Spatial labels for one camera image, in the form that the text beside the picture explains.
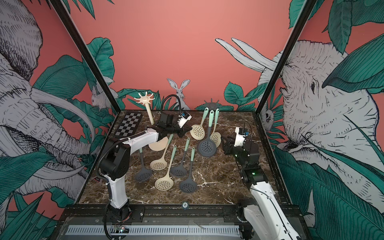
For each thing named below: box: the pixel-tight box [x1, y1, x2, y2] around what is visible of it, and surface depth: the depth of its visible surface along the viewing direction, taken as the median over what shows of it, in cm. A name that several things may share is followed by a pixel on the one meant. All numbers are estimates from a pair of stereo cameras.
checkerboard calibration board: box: [114, 111, 143, 138], surface depth 109 cm
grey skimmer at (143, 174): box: [134, 147, 153, 182], surface depth 88 cm
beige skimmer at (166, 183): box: [154, 145, 177, 191], surface depth 85 cm
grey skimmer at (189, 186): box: [179, 147, 198, 194], surface depth 84 cm
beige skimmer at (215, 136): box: [210, 108, 222, 148], surface depth 90 cm
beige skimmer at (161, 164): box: [150, 133, 174, 171], surface depth 92 cm
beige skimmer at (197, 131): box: [190, 107, 209, 141], surface depth 92 cm
